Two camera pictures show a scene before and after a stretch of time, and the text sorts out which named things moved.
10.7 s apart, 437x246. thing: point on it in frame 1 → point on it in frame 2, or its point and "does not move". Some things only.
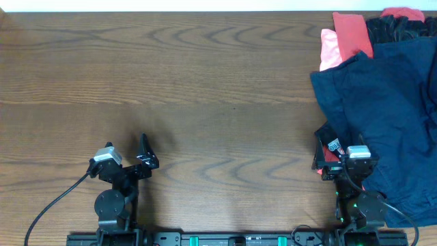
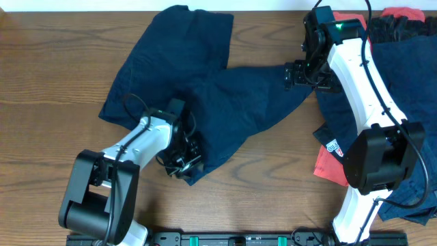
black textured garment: x=392 y=26 does not move
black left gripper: x=147 y=164 → x=196 y=160
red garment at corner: x=411 y=14 does not move
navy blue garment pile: x=388 y=102 does not move
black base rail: x=232 y=238 does not move
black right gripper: x=319 y=161 → x=331 y=85
